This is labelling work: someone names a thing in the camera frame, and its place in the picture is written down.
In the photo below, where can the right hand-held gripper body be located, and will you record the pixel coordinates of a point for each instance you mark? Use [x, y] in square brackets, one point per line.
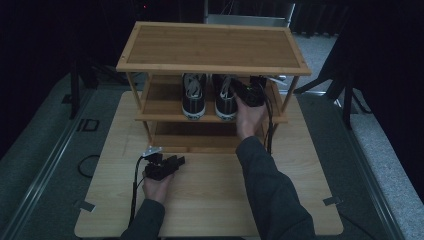
[253, 93]

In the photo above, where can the wooden shoe rack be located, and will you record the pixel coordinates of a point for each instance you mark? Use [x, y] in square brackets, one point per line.
[213, 46]

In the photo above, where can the black canvas sneaker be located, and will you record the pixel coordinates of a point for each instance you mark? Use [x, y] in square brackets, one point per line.
[224, 103]
[194, 100]

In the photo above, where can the grey tape piece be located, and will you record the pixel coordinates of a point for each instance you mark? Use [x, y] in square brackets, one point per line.
[332, 200]
[87, 206]

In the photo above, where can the person's right hand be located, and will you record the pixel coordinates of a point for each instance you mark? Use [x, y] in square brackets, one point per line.
[250, 120]

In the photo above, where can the black metal stand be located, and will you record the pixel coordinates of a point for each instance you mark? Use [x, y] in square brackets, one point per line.
[75, 93]
[347, 100]

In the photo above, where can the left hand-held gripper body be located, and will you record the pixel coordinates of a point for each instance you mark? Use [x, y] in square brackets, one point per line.
[158, 168]

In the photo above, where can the metal floor rail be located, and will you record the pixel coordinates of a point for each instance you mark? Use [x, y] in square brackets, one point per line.
[370, 180]
[46, 166]

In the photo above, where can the person's left hand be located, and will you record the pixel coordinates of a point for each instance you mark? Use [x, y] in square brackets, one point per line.
[156, 190]

